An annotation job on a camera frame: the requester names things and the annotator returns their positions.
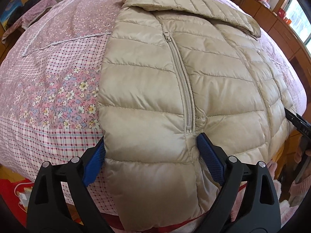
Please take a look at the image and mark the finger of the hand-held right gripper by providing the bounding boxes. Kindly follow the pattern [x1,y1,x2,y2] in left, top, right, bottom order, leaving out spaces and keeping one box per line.
[285,109,311,130]

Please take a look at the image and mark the pink floral bedspread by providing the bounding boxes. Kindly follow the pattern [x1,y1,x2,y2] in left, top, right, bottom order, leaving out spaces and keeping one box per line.
[0,0,307,224]

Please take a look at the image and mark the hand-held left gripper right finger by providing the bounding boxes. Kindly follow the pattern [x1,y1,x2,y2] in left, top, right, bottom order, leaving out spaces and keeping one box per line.
[194,132,285,233]

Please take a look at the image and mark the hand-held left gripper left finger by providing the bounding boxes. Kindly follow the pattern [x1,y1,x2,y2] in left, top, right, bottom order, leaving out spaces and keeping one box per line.
[26,137,114,233]

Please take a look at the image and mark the person's right forearm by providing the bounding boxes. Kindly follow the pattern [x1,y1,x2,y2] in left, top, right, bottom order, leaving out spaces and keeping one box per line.
[289,176,311,208]

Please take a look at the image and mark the person's right hand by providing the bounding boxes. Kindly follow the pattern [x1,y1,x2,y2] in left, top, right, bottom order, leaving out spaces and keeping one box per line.
[294,148,302,167]

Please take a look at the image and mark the light wooden dresser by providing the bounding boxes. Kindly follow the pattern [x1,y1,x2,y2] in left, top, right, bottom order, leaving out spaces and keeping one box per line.
[230,0,311,85]

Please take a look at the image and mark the beige down jacket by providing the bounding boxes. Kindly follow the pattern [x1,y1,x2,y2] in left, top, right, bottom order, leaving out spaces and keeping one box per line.
[96,0,298,231]

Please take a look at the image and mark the window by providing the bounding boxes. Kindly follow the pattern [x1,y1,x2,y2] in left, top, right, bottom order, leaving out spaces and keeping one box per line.
[283,0,311,44]

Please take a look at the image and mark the red bag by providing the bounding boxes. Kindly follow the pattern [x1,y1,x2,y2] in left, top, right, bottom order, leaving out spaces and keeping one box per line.
[0,178,34,220]

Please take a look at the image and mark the pink floral covered stool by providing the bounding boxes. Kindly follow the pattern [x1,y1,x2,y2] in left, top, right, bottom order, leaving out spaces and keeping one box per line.
[1,0,59,45]

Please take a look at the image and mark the light wooden wardrobe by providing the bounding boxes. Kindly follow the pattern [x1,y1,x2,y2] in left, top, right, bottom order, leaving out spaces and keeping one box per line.
[0,24,11,61]

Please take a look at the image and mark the black clothes pile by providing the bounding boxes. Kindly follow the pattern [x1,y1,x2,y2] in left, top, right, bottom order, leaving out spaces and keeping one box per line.
[6,0,45,26]

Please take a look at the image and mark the red boxes on dresser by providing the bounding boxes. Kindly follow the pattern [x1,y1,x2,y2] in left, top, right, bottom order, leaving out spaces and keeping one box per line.
[277,8,292,23]

